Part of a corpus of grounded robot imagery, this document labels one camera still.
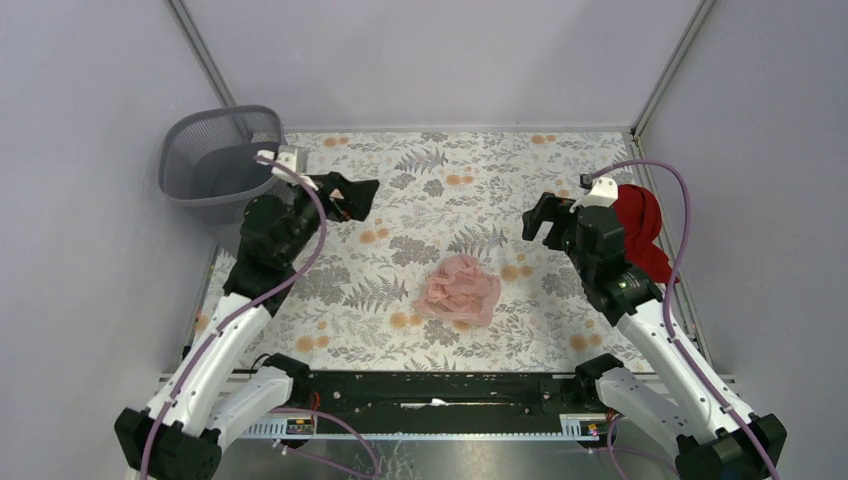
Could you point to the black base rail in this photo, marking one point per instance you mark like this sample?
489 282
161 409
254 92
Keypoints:
448 403

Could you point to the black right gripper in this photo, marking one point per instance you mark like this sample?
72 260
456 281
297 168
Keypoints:
550 208

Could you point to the grey mesh trash bin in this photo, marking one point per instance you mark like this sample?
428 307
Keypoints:
207 167

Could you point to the floral patterned table mat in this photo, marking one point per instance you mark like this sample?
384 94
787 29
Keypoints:
443 194

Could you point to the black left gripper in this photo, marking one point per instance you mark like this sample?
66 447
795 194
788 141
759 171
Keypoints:
357 195

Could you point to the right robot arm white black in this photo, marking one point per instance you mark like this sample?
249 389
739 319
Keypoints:
710 432

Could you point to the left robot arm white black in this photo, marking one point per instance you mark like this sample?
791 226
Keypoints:
184 430

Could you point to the pink plastic trash bag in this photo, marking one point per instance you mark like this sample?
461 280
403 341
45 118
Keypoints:
459 290

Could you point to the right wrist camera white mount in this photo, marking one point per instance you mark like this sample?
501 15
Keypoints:
599 191

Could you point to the red cloth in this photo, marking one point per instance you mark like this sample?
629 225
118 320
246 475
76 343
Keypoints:
639 213

